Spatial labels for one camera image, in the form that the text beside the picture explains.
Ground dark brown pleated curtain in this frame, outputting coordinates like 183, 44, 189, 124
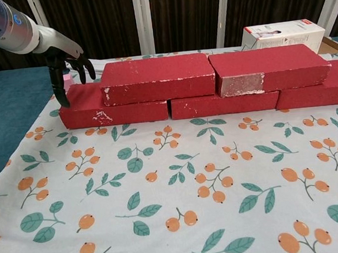
0, 0, 338, 73

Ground pink cube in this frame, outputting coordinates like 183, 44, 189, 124
62, 73, 74, 90

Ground white product box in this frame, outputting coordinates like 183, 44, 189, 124
238, 17, 338, 63

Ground floral print tablecloth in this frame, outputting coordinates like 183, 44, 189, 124
0, 37, 338, 253

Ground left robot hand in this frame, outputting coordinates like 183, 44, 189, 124
29, 19, 99, 111

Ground red brick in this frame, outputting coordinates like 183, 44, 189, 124
168, 88, 281, 120
206, 41, 334, 98
55, 75, 169, 132
97, 51, 218, 108
271, 60, 338, 111

